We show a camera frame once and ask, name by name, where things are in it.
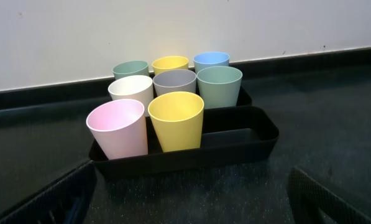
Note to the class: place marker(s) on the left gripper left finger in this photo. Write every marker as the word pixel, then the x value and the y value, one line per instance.
pixel 54 199

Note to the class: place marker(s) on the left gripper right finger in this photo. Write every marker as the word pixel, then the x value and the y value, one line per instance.
pixel 315 205

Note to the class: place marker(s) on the yellow cup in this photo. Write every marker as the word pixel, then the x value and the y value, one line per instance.
pixel 169 63
pixel 176 124

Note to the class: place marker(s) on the pink cup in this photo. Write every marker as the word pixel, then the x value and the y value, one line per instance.
pixel 118 130

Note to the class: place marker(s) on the black tray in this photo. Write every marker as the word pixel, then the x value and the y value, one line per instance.
pixel 228 149

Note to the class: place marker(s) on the white cup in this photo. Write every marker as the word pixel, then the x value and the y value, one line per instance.
pixel 132 90

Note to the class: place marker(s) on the green cup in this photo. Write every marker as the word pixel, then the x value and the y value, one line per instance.
pixel 130 69
pixel 219 88

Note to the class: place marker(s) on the grey cup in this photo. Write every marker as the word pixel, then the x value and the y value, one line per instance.
pixel 174 81

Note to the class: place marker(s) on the blue cup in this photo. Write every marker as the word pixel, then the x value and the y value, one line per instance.
pixel 211 59

